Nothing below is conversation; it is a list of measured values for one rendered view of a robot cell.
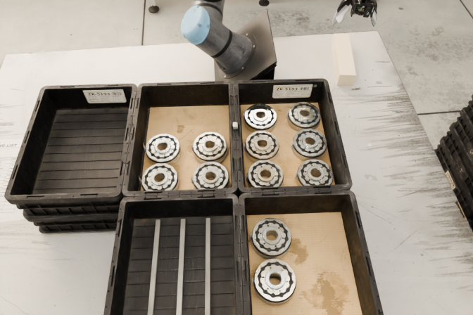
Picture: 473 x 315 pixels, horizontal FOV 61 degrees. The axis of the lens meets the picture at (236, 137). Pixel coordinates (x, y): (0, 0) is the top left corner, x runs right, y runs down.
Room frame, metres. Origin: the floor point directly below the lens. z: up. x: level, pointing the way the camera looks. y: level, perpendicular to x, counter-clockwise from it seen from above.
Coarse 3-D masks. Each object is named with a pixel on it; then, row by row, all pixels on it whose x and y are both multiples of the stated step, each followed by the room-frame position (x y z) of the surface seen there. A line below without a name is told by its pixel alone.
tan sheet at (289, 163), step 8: (272, 104) 0.87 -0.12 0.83; (280, 104) 0.87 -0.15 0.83; (288, 104) 0.87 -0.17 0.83; (280, 112) 0.84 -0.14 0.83; (280, 120) 0.80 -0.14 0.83; (320, 120) 0.80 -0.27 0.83; (280, 128) 0.77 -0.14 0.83; (288, 128) 0.77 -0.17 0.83; (320, 128) 0.77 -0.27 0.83; (280, 136) 0.74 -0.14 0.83; (288, 136) 0.74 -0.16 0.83; (280, 144) 0.71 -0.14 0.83; (288, 144) 0.71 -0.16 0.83; (280, 152) 0.68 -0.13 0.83; (288, 152) 0.68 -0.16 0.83; (248, 160) 0.65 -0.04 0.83; (280, 160) 0.65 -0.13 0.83; (288, 160) 0.65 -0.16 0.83; (296, 160) 0.65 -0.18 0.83; (328, 160) 0.65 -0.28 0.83; (248, 168) 0.62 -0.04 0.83; (288, 168) 0.62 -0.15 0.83; (296, 168) 0.62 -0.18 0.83; (264, 176) 0.59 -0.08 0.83; (288, 176) 0.59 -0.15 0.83; (288, 184) 0.57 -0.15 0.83; (296, 184) 0.57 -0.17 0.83
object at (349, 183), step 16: (240, 80) 0.88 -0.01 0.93; (256, 80) 0.88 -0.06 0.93; (272, 80) 0.88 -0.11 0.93; (288, 80) 0.88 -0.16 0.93; (304, 80) 0.89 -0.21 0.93; (320, 80) 0.88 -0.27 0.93; (240, 128) 0.69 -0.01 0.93; (336, 128) 0.70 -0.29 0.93; (240, 144) 0.64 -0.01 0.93; (240, 160) 0.59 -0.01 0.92; (240, 176) 0.53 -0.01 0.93; (240, 192) 0.49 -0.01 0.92; (256, 192) 0.49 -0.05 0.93
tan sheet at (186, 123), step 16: (160, 112) 0.84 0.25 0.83; (176, 112) 0.84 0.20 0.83; (192, 112) 0.84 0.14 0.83; (208, 112) 0.84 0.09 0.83; (224, 112) 0.84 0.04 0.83; (160, 128) 0.77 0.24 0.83; (176, 128) 0.77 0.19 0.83; (192, 128) 0.77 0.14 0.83; (208, 128) 0.77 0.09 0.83; (224, 128) 0.77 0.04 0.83; (192, 144) 0.71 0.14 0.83; (144, 160) 0.65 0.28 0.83; (192, 160) 0.65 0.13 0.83; (224, 160) 0.65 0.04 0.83; (192, 176) 0.59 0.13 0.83
